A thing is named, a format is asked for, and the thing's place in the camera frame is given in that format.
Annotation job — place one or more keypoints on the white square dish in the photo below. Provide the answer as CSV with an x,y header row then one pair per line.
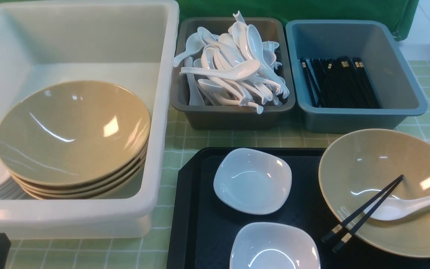
x,y
253,182
268,245

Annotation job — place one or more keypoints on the tan noodle bowl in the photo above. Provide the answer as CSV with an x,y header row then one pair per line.
x,y
359,164

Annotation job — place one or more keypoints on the black chopstick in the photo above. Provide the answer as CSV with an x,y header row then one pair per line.
x,y
344,240
374,202

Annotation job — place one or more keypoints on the white soup spoon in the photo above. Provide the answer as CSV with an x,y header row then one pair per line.
x,y
393,208

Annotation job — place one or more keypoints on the bottom stacked tan bowl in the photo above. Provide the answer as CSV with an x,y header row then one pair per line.
x,y
103,194

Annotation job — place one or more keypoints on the stacked tan bowl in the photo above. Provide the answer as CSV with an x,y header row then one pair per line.
x,y
74,132
121,172
92,190
103,194

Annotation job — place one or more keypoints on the top stacked tan bowl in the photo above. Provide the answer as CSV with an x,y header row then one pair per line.
x,y
74,132

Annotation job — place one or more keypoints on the grey plastic spoon bin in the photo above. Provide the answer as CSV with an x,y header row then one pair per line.
x,y
236,117

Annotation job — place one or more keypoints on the pile of white spoons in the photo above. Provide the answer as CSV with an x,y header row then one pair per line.
x,y
236,68

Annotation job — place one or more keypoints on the black plastic serving tray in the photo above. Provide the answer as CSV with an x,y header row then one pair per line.
x,y
204,228

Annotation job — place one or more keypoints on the green checked tablecloth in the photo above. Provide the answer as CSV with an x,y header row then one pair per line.
x,y
182,142

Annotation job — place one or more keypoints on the bundle of black chopsticks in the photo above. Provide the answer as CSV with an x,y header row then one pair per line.
x,y
341,82

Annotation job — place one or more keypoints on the blue plastic chopstick bin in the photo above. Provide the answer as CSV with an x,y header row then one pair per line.
x,y
395,85

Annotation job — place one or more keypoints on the large white plastic tub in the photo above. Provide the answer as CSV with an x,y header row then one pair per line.
x,y
127,42

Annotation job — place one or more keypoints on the green fabric backdrop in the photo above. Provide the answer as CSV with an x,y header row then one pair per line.
x,y
396,15

